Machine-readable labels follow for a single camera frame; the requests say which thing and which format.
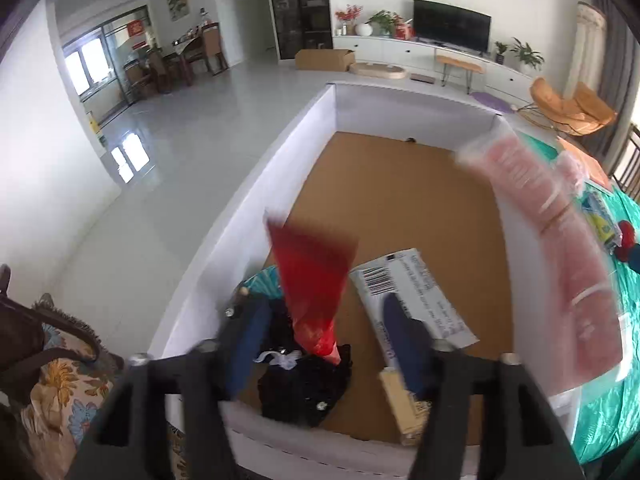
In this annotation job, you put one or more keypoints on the framed wall painting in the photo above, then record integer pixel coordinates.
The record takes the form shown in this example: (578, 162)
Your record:
(177, 0)

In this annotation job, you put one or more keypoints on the white standing air conditioner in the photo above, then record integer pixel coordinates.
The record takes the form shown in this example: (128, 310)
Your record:
(587, 45)

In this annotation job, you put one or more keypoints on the black television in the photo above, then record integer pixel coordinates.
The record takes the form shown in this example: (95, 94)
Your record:
(450, 25)

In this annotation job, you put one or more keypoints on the beige oval floor tray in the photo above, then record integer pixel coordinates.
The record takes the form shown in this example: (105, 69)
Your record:
(377, 71)

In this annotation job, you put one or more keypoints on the orange book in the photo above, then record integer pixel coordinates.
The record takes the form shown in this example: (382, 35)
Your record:
(590, 170)

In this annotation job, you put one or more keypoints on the grey curtain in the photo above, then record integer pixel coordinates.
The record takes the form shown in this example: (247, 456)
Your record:
(617, 60)

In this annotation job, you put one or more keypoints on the brown cardboard box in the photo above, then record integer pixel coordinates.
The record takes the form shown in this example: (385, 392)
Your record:
(322, 60)

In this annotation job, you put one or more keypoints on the black crocheted beaded bag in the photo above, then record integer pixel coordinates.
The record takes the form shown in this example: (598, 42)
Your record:
(300, 390)

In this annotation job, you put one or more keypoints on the white television cabinet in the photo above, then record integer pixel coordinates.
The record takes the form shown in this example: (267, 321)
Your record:
(400, 52)

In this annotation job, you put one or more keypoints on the bagged black yarn yellow label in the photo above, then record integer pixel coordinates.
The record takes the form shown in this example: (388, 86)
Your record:
(600, 220)

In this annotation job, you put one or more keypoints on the small yellow white box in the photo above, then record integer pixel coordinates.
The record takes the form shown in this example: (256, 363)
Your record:
(400, 410)

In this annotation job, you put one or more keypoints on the dark glass display cabinet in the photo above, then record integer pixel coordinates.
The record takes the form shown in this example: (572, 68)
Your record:
(300, 10)

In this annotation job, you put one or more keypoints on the white barcode package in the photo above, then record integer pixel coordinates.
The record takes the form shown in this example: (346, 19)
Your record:
(425, 280)

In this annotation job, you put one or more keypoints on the white cardboard box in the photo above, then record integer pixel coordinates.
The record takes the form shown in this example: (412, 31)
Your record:
(400, 195)

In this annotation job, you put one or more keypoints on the small potted green plant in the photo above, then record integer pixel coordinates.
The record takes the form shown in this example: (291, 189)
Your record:
(501, 51)

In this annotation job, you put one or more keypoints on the red flower arrangement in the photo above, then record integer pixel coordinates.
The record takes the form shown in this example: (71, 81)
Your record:
(348, 15)

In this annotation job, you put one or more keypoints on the dark wooden armchair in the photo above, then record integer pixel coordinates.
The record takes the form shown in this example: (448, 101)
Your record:
(20, 340)

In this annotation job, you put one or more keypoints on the dining table with chairs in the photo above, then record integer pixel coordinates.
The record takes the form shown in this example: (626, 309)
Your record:
(192, 55)

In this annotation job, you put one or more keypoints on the dark wooden slatted chair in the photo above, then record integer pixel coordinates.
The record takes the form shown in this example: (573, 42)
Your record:
(630, 160)

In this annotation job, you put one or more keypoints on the wooden bench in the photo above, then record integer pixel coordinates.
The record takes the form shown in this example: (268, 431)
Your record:
(457, 63)

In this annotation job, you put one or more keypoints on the red gift box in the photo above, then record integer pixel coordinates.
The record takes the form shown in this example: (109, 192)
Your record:
(404, 29)

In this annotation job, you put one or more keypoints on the purple floor cushion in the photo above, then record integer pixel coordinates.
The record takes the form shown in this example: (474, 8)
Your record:
(492, 102)

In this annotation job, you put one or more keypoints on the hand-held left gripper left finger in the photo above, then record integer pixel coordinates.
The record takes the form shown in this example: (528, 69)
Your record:
(250, 345)

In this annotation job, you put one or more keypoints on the pink face mask pack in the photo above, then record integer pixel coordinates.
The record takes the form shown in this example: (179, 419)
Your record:
(550, 240)

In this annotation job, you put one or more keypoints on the white round vase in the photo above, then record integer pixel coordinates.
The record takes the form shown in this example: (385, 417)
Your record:
(364, 30)

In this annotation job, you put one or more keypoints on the floral seat cushion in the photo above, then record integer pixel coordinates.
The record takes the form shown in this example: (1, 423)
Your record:
(65, 390)

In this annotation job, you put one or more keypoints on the large potted green plant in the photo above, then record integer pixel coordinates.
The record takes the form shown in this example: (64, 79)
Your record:
(527, 55)

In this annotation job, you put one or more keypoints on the red yarn ball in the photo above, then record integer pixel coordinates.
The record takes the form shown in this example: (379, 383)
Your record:
(627, 240)

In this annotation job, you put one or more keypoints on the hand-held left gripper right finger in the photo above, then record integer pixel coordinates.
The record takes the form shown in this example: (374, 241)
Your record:
(405, 345)

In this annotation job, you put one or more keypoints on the red foil packet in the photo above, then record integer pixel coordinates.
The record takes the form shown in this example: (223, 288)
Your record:
(310, 280)

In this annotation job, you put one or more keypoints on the orange lounge chair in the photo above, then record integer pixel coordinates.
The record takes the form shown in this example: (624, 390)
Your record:
(570, 107)

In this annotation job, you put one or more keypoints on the bushy potted green plant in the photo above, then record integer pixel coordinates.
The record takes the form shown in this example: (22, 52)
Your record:
(384, 21)

